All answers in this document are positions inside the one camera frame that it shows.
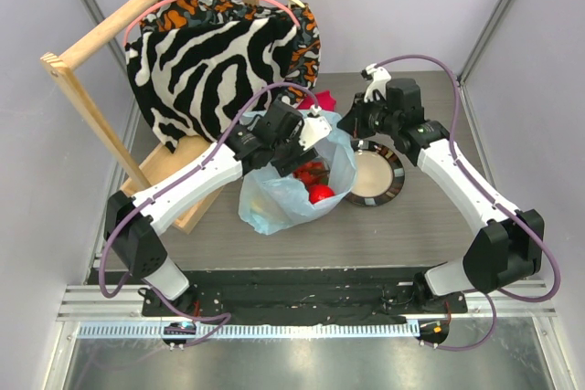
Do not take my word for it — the red yellow cherry bunch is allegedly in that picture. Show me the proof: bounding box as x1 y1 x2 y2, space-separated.
292 160 330 188

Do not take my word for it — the light blue cartoon plastic bag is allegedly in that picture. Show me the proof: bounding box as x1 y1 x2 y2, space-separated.
238 111 356 235

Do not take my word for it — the red apple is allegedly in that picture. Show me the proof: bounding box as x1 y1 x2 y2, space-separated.
308 184 335 205

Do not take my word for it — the yellow pear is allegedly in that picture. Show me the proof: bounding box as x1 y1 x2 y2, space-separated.
250 198 270 215

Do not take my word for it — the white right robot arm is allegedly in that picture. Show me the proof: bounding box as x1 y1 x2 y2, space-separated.
338 74 544 312

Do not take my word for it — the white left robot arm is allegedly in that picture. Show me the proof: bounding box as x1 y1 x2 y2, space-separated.
104 101 332 316

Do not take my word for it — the red folded cloth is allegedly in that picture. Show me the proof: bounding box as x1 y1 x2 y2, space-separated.
297 90 337 111

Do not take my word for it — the black fruit plate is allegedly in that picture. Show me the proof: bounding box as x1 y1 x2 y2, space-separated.
345 140 405 207

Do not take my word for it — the zebra pattern fleece garment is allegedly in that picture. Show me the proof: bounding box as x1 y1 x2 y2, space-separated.
125 17 297 152

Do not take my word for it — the orange camouflage pattern garment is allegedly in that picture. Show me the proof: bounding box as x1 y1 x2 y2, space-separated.
140 0 321 89

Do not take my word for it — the pink clothes hanger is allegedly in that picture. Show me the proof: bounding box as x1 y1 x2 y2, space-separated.
123 0 303 47

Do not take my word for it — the wooden clothes rack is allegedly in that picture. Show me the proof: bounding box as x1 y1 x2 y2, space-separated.
39 0 216 235

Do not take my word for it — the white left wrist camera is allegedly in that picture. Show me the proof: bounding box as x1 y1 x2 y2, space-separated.
299 105 332 151

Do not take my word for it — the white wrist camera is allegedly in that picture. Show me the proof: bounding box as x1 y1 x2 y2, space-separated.
299 105 332 151
361 64 392 103

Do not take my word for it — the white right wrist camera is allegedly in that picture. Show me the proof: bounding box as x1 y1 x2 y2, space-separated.
361 64 392 103

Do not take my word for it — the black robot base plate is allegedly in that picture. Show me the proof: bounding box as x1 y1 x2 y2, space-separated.
141 266 467 327

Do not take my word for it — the white slotted cable duct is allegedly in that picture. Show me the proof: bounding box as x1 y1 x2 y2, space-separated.
78 320 420 340

